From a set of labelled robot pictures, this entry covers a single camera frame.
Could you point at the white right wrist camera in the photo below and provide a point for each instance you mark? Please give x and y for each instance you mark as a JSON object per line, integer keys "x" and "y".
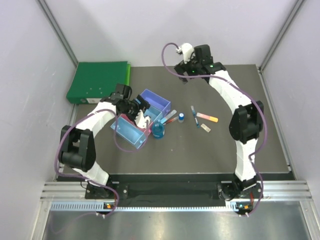
{"x": 186, "y": 50}

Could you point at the light green plastic folder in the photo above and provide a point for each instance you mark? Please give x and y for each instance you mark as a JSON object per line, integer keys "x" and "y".
{"x": 127, "y": 75}

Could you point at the aluminium rail frame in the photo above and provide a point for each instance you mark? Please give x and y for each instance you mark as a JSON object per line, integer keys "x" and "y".
{"x": 291, "y": 190}

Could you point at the slotted cable duct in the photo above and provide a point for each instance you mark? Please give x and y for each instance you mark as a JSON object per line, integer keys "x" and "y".
{"x": 91, "y": 206}

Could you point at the light blue end bin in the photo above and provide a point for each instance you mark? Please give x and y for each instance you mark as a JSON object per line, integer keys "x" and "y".
{"x": 136, "y": 140}

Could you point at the pink plastic bin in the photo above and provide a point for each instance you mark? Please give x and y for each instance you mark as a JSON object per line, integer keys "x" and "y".
{"x": 130, "y": 128}

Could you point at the small clear eraser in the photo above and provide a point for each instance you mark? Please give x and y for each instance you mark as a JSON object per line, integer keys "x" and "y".
{"x": 206, "y": 128}

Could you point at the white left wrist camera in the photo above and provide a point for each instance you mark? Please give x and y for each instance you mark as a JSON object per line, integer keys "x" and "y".
{"x": 141, "y": 122}

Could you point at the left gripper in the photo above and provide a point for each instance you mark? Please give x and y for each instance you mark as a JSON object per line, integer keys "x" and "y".
{"x": 143, "y": 102}

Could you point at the blue pen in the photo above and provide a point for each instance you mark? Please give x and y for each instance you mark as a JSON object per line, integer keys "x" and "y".
{"x": 195, "y": 116}

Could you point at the small blue capped bottle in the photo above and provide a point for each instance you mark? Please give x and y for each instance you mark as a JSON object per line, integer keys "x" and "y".
{"x": 181, "y": 117}

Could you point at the purple plastic bin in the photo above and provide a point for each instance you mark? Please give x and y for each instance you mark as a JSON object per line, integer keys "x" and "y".
{"x": 157, "y": 101}

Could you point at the red pen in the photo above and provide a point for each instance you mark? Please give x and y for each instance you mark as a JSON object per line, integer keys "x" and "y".
{"x": 171, "y": 120}

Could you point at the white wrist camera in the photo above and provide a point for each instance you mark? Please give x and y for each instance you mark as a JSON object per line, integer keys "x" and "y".
{"x": 186, "y": 50}
{"x": 141, "y": 122}

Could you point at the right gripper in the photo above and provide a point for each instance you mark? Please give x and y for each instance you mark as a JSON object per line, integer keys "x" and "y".
{"x": 182, "y": 67}

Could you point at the pink orange highlighter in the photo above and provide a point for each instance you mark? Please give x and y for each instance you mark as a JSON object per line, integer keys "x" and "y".
{"x": 207, "y": 117}

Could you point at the blue round tape dispenser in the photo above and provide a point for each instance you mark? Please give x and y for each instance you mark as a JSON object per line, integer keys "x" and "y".
{"x": 158, "y": 130}

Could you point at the dark green ring binder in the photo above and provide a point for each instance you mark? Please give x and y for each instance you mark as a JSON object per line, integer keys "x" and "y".
{"x": 95, "y": 80}

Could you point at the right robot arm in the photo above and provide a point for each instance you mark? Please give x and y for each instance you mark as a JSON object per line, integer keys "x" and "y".
{"x": 246, "y": 122}

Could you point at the blue capped glue stick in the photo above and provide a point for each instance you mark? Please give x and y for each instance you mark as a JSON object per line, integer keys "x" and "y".
{"x": 168, "y": 116}

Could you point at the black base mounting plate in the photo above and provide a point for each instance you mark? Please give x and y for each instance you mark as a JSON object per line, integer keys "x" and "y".
{"x": 238, "y": 190}

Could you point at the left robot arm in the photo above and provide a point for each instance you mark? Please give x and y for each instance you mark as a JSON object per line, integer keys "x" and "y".
{"x": 77, "y": 148}

